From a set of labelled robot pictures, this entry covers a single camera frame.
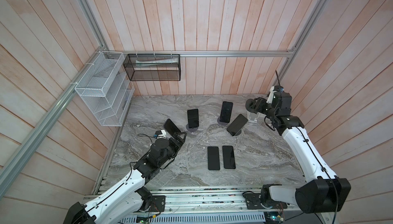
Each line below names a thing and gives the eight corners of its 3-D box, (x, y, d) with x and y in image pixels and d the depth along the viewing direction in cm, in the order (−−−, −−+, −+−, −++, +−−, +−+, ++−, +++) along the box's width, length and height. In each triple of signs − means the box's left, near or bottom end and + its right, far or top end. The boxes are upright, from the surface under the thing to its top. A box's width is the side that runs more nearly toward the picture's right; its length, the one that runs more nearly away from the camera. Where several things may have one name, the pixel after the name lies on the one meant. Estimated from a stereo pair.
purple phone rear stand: (216, 125, 106) (219, 111, 94) (220, 114, 112) (223, 100, 100) (227, 128, 104) (231, 114, 92) (229, 117, 110) (234, 103, 98)
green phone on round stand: (189, 130, 103) (188, 115, 89) (188, 125, 106) (187, 109, 92) (198, 129, 103) (198, 114, 90) (197, 124, 106) (197, 108, 93)
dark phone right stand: (234, 138, 99) (238, 128, 90) (226, 130, 103) (230, 120, 94) (244, 131, 102) (249, 121, 93) (237, 123, 106) (241, 113, 97)
